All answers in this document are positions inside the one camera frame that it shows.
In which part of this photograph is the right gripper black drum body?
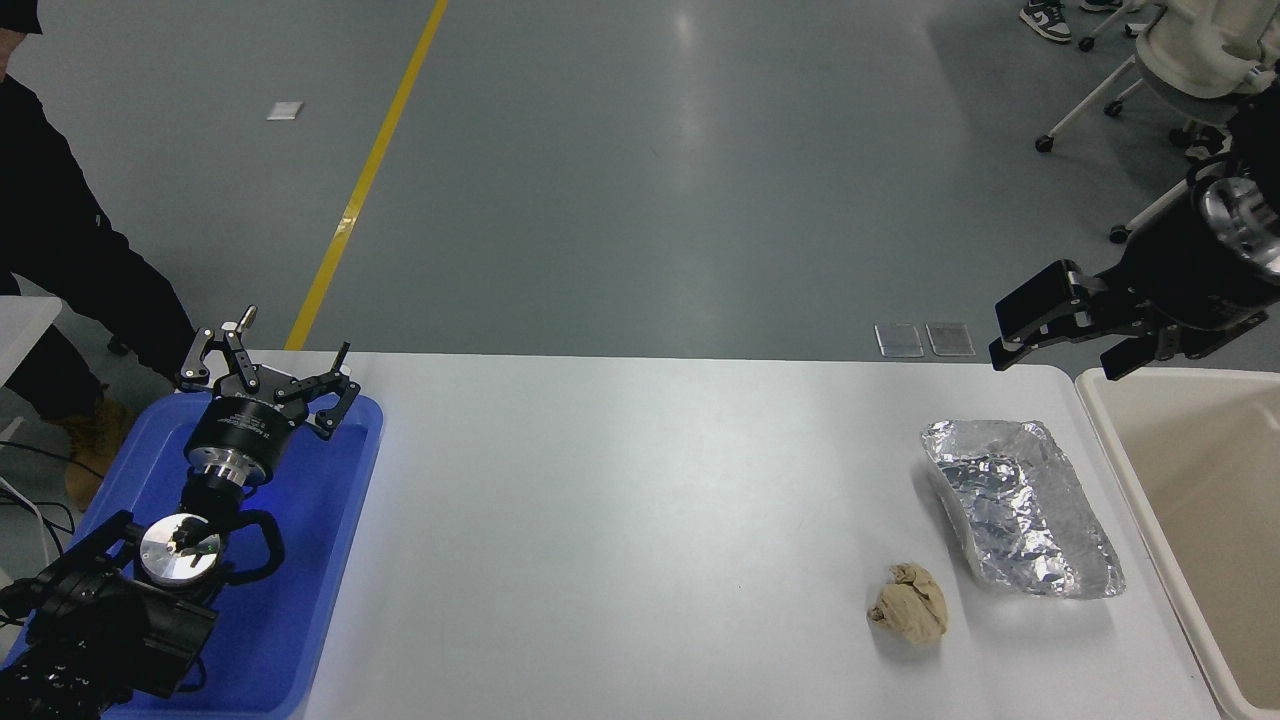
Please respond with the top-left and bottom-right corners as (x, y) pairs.
(1120, 195), (1280, 331)

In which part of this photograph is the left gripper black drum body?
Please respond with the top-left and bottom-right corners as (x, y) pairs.
(185, 386), (305, 474)

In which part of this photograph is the silver foil tray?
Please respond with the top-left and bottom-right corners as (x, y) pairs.
(920, 418), (1127, 601)

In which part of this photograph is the blue plastic tray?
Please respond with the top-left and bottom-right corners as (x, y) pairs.
(0, 392), (386, 720)

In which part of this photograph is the large pale plastic bin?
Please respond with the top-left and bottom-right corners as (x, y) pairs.
(1075, 367), (1280, 720)

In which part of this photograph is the small white side table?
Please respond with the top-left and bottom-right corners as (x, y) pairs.
(0, 296), (63, 387)

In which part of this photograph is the person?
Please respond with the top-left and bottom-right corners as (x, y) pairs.
(0, 0), (198, 511)

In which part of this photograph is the white office chair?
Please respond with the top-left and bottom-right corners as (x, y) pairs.
(1035, 0), (1280, 244)

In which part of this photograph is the white chair base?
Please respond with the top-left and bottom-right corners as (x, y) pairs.
(1077, 0), (1166, 53)

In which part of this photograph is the crumpled tan paper ball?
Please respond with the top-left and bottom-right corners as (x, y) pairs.
(866, 562), (949, 643)

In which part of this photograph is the thin black cable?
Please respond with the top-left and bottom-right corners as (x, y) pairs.
(0, 438), (91, 561)

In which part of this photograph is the thin white cable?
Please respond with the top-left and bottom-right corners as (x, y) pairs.
(0, 474), (53, 573)

